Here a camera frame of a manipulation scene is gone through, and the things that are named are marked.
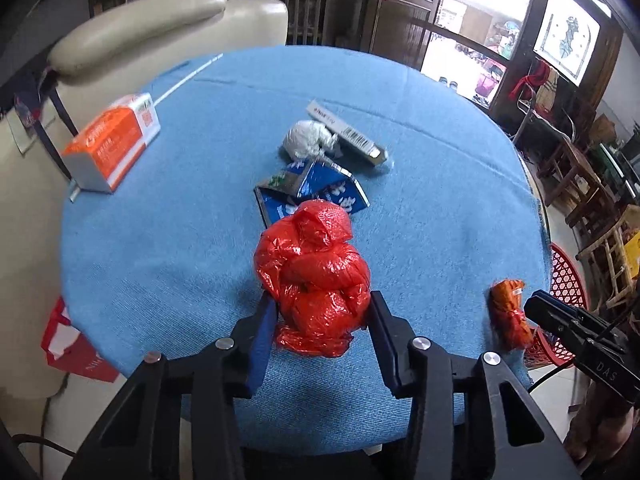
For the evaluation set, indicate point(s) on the orange and white box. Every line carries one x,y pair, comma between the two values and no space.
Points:
110,140

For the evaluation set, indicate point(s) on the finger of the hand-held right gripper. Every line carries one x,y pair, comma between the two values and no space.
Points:
560,317

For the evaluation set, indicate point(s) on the white thin stick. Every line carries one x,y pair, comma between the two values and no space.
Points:
185,80

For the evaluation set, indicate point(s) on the metal frame chair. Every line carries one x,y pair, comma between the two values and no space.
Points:
537,120

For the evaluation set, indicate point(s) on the red garment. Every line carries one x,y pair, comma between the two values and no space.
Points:
530,80

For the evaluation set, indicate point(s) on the patterned tote bag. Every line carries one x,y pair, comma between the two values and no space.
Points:
30,110

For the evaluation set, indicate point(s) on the striped cream towel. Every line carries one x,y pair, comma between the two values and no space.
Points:
551,87

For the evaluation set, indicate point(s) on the wooden stained glass door panel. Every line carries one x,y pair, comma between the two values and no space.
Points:
520,45

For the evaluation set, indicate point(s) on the white crumpled bag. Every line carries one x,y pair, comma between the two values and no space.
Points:
307,140

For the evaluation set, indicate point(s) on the purple bin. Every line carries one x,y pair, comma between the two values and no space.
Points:
489,84

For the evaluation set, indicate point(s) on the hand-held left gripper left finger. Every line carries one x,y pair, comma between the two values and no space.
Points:
262,340

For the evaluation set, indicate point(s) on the orange plastic bag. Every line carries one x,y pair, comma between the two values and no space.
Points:
510,315

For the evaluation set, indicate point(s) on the wooden door with stained glass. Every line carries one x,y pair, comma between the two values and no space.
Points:
395,25

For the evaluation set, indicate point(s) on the cream leather sofa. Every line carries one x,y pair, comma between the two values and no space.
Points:
150,25

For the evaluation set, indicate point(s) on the light wooden chair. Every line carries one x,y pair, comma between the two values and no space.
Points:
610,255

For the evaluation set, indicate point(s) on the blue carton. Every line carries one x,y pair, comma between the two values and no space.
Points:
320,185

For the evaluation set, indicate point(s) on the red plastic basket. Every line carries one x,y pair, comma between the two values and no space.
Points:
567,275

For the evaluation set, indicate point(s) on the dark wooden stool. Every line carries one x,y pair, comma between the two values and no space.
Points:
575,165

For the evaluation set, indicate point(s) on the white long box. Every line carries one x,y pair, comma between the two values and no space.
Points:
345,132

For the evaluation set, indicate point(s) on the red plastic bag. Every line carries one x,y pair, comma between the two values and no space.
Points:
315,270

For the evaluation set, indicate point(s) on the red and white shopping bag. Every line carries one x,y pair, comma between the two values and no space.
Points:
75,350

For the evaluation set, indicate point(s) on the wooden crib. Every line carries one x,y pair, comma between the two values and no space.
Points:
310,15

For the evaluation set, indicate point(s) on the person's right forearm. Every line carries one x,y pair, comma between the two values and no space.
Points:
605,425

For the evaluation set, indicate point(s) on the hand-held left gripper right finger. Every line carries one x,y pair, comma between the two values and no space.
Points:
385,340

